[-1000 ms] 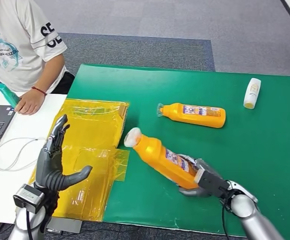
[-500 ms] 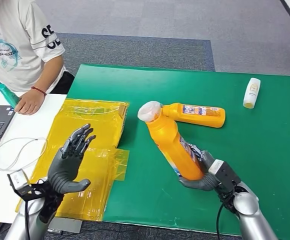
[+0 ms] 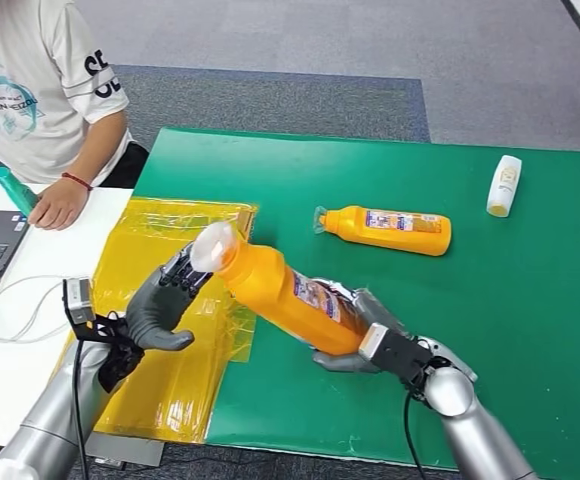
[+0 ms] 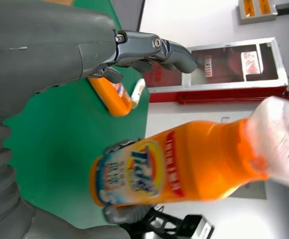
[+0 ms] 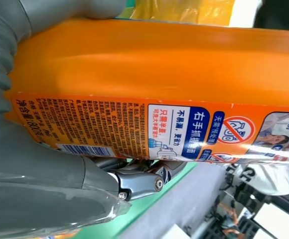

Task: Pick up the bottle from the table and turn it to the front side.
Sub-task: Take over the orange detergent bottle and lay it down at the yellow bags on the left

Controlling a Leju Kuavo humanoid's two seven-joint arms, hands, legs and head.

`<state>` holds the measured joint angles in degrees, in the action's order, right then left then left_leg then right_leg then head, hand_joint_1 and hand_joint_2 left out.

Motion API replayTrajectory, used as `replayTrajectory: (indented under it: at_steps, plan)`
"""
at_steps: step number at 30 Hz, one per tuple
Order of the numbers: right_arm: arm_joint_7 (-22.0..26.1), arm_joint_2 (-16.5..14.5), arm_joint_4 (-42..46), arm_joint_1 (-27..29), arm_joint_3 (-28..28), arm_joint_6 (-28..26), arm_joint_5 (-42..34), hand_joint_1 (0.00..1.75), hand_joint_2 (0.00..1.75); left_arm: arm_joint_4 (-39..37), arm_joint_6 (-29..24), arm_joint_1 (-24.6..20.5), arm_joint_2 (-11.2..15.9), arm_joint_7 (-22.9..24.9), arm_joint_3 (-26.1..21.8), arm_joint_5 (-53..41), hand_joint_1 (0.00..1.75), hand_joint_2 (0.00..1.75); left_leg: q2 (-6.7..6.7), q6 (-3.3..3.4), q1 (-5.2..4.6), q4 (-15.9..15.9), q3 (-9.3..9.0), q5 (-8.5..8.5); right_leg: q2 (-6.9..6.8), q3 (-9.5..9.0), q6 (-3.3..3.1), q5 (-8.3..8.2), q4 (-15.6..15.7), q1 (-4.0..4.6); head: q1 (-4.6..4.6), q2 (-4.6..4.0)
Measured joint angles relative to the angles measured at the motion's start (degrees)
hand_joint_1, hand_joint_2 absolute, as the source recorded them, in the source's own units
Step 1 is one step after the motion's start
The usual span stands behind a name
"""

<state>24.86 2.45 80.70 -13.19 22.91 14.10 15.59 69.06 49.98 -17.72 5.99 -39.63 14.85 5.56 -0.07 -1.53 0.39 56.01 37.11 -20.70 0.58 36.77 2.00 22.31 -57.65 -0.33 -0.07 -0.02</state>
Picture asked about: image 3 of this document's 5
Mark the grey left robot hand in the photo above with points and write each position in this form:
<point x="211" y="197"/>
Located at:
<point x="155" y="311"/>

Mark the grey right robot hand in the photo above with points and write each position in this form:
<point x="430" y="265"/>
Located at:
<point x="374" y="308"/>

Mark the orange detergent bottle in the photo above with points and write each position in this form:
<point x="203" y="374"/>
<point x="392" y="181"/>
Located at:
<point x="350" y="225"/>
<point x="265" y="285"/>

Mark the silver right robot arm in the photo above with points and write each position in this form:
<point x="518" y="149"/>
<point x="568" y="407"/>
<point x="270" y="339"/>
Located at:
<point x="470" y="430"/>

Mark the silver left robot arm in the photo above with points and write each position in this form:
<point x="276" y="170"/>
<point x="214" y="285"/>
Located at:
<point x="50" y="417"/>

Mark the person's left forearm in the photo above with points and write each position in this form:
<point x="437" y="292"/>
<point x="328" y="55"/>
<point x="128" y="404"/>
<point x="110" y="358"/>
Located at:
<point x="100" y="142"/>

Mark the small white lotion bottle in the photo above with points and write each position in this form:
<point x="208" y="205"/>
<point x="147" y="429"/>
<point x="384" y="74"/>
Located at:
<point x="503" y="185"/>

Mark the teal bottle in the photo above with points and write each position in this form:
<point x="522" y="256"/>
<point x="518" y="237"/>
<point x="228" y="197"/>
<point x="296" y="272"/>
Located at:
<point x="17" y="192"/>

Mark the yellow plastic wrapped box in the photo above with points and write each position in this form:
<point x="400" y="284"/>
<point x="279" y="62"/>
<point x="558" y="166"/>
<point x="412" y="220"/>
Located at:
<point x="170" y="397"/>

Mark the flat grey plate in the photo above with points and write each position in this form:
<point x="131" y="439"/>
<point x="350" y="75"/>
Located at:
<point x="130" y="452"/>

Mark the green table mat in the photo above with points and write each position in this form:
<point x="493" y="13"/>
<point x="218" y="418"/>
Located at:
<point x="350" y="166"/>

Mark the person's left hand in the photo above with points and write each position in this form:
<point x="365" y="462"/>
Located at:
<point x="57" y="205"/>

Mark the person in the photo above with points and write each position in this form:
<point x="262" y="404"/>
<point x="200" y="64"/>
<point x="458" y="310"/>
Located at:
<point x="25" y="86"/>

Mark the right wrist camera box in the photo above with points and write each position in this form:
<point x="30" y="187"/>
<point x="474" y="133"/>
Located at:
<point x="395" y="354"/>

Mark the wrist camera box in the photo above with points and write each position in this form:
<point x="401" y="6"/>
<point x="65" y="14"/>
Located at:
<point x="395" y="354"/>
<point x="79" y="298"/>

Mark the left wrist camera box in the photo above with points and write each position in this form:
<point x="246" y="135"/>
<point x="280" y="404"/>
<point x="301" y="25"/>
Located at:
<point x="79" y="298"/>

